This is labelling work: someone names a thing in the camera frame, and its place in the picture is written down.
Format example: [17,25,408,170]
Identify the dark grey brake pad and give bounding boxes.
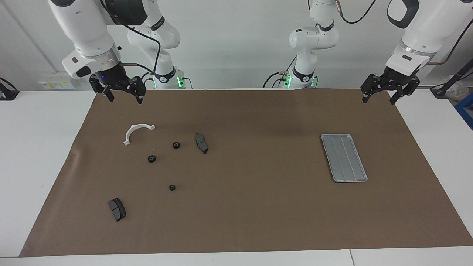
[108,198,127,222]
[195,133,208,154]

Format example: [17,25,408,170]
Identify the black stand pole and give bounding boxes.
[431,59,473,98]

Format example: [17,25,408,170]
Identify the brown table mat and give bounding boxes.
[19,89,473,258]

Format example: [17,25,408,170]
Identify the black base cables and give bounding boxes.
[137,71,193,90]
[263,55,298,88]

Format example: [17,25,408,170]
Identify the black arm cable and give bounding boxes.
[100,0,161,74]
[334,0,473,66]

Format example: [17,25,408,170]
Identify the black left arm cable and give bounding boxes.
[334,0,473,66]

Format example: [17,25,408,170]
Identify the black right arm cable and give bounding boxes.
[100,0,161,74]

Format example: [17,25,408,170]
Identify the black table clamp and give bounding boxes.
[0,77,20,101]

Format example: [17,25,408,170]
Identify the clear plastic bag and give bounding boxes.
[445,79,468,101]

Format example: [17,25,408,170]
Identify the white curved plastic bracket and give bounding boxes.
[123,124,156,146]

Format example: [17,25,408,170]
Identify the white wall socket box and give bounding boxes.
[38,71,80,90]

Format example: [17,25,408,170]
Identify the silver metal tray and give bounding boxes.
[321,134,368,183]

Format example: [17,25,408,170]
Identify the blue crate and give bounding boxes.
[455,92,473,130]

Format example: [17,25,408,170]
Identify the black left base cables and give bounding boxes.
[263,55,298,88]

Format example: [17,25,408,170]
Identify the black right base cables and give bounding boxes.
[137,71,193,90]

